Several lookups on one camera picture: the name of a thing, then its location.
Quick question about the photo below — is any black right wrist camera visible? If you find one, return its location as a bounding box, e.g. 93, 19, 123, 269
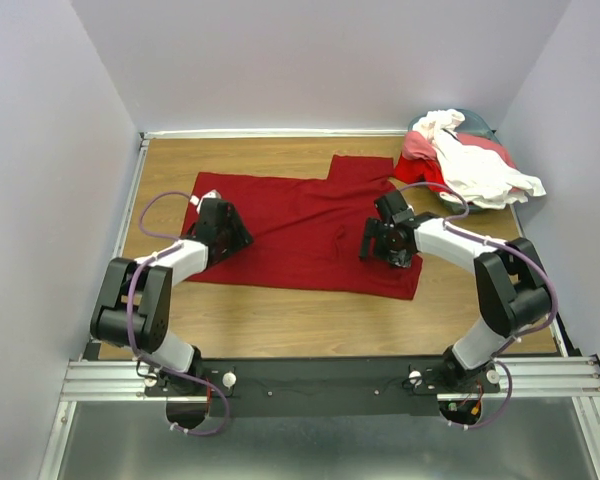
374, 190, 414, 225

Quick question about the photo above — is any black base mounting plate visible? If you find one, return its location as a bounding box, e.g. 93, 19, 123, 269
144, 355, 500, 429

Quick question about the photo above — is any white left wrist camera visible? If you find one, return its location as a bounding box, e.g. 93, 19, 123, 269
189, 189, 222, 207

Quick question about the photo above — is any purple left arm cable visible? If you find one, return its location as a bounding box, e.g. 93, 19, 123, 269
127, 191, 232, 437

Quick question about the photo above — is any aluminium frame extrusion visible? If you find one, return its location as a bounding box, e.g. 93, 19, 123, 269
61, 356, 600, 402

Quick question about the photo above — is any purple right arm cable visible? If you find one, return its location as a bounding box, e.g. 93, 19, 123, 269
397, 182, 560, 431

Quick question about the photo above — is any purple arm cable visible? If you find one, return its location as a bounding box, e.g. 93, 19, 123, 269
127, 191, 232, 437
397, 182, 560, 431

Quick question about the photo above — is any pink t shirt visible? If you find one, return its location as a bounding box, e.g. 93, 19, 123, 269
401, 131, 516, 168

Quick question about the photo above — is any dark red t shirt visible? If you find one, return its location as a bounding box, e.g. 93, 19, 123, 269
191, 156, 422, 300

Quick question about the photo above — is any white t shirt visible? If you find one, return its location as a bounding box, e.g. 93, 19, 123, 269
414, 109, 546, 210

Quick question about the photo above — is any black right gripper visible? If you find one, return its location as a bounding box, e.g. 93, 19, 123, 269
357, 217, 412, 271

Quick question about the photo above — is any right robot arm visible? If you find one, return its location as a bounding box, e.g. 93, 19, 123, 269
359, 213, 558, 392

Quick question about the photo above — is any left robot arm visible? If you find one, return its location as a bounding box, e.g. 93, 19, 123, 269
90, 190, 253, 395

